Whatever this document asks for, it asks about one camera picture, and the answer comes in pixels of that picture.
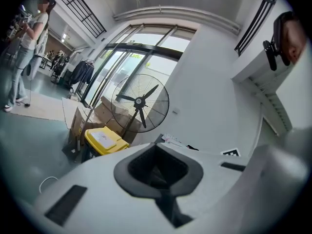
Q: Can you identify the black standing fan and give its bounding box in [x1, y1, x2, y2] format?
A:
[111, 74, 170, 141]

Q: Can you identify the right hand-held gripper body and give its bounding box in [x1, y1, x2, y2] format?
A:
[220, 149, 242, 157]

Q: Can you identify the black-framed glass door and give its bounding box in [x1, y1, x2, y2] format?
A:
[80, 23, 198, 109]

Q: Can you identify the white ceiling pipe run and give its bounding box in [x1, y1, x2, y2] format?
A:
[113, 5, 241, 36]

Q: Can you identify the grey metal stand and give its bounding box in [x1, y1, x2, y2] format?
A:
[77, 42, 117, 152]

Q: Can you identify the black mezzanine railing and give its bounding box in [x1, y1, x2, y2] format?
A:
[48, 0, 108, 39]

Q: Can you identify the pale cardboard sheet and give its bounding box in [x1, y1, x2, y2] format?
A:
[61, 97, 78, 129]
[11, 91, 66, 121]

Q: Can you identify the white printed t-shirt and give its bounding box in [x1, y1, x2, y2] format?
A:
[275, 42, 312, 131]

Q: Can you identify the white cable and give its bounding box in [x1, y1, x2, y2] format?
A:
[39, 176, 59, 195]

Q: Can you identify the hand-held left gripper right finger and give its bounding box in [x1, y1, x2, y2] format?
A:
[156, 142, 251, 221]

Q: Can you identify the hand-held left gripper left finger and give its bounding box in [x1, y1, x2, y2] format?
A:
[33, 142, 176, 234]

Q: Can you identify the person's face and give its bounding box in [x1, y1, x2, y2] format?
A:
[280, 12, 308, 64]

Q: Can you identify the clothes rack with dark garments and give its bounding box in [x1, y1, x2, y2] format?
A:
[69, 59, 96, 86]

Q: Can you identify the brown cardboard box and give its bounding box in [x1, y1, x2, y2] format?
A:
[94, 95, 139, 141]
[70, 106, 103, 143]

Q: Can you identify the black head-worn camera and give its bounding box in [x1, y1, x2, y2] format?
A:
[262, 11, 292, 72]

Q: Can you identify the pink and green pouch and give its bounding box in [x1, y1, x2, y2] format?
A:
[162, 133, 182, 144]

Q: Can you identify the black bin with yellow lid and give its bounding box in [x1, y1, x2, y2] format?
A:
[81, 127, 130, 163]

